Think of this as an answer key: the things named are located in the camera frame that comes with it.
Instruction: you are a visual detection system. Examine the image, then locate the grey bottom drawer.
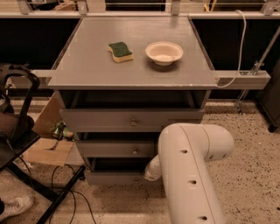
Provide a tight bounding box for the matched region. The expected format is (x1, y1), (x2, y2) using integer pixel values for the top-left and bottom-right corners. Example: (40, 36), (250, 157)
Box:
(85, 157), (150, 185)

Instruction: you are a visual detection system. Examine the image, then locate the grey drawer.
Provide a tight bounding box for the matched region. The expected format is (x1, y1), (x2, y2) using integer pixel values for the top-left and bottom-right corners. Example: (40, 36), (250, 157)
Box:
(85, 157), (150, 185)
(76, 141), (158, 158)
(60, 108), (205, 133)

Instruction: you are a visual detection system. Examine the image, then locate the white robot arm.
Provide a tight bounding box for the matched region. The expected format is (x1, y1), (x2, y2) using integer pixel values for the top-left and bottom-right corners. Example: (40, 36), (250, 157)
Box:
(144, 123), (235, 224)

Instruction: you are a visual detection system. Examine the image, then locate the grey drawer cabinet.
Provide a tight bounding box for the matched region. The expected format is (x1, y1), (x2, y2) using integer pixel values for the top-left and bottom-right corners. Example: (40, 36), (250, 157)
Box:
(46, 15), (218, 186)

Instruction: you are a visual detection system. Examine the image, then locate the grey top drawer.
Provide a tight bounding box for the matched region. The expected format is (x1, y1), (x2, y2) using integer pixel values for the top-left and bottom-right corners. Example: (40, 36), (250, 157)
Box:
(60, 108), (205, 133)

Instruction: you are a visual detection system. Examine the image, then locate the grey middle drawer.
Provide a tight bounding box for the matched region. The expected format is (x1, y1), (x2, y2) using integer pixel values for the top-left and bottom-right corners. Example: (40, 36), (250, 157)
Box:
(76, 141), (158, 158)

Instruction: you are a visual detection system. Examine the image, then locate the green yellow sponge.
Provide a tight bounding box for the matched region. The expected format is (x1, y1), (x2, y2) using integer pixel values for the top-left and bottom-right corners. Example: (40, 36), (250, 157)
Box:
(108, 42), (134, 63)

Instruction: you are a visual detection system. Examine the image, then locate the white bowl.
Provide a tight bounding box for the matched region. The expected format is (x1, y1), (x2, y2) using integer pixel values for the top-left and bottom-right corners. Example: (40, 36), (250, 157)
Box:
(145, 41), (184, 66)

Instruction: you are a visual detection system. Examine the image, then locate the green crumpled packet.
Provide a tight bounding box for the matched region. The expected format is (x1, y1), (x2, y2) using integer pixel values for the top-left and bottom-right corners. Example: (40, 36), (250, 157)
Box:
(52, 122), (74, 141)

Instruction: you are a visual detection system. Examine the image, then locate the brown cardboard sheet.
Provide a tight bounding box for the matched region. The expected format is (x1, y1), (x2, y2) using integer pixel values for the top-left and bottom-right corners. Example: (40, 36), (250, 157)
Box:
(23, 95), (74, 166)

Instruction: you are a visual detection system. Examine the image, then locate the black chair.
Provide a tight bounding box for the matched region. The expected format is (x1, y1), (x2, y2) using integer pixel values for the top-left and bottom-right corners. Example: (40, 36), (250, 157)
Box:
(0, 63), (86, 224)

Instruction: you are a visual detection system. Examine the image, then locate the metal diagonal strut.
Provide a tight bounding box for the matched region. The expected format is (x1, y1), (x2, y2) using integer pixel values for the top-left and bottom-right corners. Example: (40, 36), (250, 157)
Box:
(234, 26), (280, 115)

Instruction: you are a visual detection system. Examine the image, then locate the dark cabinet at right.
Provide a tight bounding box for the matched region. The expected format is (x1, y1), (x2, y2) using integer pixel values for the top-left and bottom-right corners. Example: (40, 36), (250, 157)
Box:
(257, 59), (280, 132)

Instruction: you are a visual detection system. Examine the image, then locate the white sneaker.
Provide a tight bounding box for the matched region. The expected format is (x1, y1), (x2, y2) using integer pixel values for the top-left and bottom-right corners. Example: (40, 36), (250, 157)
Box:
(0, 196), (34, 222)

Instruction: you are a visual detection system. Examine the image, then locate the grey metal rail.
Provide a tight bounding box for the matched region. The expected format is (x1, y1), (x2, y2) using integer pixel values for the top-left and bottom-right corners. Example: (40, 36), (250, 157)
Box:
(33, 70), (270, 90)

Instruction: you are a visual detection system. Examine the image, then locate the white cable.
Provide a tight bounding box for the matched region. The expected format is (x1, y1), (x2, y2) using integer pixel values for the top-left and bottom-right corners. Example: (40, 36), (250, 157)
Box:
(214, 10), (247, 89)

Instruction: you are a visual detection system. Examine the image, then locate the black floor cable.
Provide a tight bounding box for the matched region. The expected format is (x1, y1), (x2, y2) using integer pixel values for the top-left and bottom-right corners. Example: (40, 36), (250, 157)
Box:
(47, 164), (97, 224)

